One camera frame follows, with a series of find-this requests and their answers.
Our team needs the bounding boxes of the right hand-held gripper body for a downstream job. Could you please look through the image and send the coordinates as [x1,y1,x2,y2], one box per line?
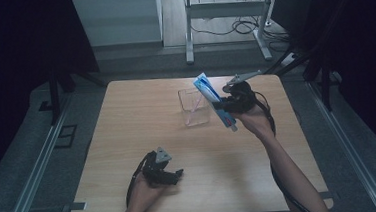
[221,69,266,115]

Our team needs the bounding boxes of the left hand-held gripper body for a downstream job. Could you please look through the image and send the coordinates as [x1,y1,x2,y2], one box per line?
[140,145,178,189]

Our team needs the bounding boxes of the white blue toothpaste tube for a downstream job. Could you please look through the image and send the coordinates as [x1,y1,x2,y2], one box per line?
[192,70,239,135]

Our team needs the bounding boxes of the pink toothbrush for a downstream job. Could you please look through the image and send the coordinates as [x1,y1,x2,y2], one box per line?
[185,90,209,115]

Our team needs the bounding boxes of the clear plastic container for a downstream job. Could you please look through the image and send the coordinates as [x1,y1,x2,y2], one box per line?
[177,85,213,129]

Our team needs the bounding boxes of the person's left hand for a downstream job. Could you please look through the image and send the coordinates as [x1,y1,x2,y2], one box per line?
[124,170,169,212]

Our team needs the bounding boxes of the person's right hand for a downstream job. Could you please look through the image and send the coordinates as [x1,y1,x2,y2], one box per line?
[233,102,277,143]

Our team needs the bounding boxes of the white power strip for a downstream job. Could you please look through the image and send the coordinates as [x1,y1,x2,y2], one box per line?
[281,52,299,67]

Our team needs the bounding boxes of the black stand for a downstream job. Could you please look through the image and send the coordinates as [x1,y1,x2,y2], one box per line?
[261,41,345,117]
[36,63,110,126]

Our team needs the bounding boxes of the dark curtain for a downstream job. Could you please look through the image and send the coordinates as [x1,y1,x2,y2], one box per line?
[270,0,376,174]
[0,0,108,187]

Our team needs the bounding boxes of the white cabinet panel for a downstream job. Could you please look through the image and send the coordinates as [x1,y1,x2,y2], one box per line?
[71,0,165,49]

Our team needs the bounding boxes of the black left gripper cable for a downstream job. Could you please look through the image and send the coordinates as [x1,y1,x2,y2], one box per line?
[122,151,160,209]

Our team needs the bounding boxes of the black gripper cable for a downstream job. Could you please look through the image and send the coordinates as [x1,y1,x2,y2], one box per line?
[253,87,318,212]
[122,151,160,209]

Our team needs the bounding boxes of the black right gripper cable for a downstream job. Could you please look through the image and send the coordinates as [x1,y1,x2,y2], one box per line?
[253,87,318,212]

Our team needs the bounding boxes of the black floor cables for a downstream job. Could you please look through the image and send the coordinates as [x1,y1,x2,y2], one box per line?
[188,0,293,59]

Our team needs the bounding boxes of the white desk frame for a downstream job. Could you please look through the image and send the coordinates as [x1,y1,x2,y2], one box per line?
[182,0,284,67]

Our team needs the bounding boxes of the grey table bracket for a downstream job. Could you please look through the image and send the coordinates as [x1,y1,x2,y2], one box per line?
[62,201,88,212]
[316,190,334,201]

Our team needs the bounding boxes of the metal floor rail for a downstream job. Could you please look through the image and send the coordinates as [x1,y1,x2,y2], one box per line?
[306,76,376,212]
[0,93,81,212]

